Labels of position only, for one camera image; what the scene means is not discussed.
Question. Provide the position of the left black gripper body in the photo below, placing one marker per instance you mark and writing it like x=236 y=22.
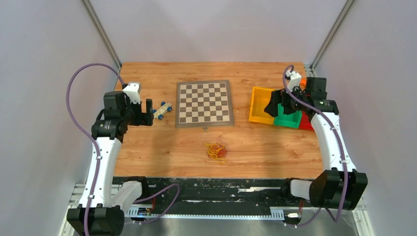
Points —
x=137 y=118

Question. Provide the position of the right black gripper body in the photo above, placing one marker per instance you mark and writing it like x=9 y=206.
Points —
x=290 y=103

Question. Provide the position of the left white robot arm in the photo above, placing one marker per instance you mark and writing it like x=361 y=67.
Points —
x=99 y=213

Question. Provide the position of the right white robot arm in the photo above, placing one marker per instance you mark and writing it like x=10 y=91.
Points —
x=340 y=185

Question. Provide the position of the white toy car chassis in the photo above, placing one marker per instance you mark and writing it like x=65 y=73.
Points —
x=160 y=112

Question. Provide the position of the green plastic bin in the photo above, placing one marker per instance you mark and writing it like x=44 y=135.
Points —
x=290 y=121

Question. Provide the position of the yellow plastic bin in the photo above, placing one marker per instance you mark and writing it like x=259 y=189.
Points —
x=259 y=100

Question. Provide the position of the red plastic bin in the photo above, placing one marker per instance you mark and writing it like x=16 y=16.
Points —
x=305 y=123

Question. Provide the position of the orange curved plastic piece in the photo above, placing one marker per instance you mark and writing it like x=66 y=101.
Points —
x=303 y=83

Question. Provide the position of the wooden chessboard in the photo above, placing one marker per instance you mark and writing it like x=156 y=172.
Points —
x=204 y=104

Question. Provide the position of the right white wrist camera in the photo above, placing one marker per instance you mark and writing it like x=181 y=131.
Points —
x=293 y=78

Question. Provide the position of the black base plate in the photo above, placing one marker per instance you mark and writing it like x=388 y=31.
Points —
x=220 y=196

